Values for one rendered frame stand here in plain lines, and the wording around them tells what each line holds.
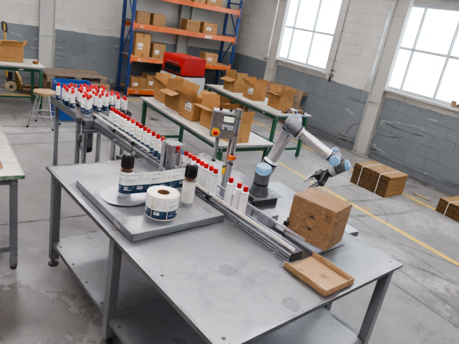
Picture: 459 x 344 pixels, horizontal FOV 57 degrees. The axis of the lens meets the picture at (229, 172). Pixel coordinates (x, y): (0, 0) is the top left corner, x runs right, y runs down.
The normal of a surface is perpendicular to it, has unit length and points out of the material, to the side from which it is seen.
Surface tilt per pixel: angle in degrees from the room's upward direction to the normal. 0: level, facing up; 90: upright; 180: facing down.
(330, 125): 90
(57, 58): 90
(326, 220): 90
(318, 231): 90
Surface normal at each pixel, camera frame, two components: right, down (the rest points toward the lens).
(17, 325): 0.17, -0.92
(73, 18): 0.55, 0.37
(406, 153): -0.82, 0.06
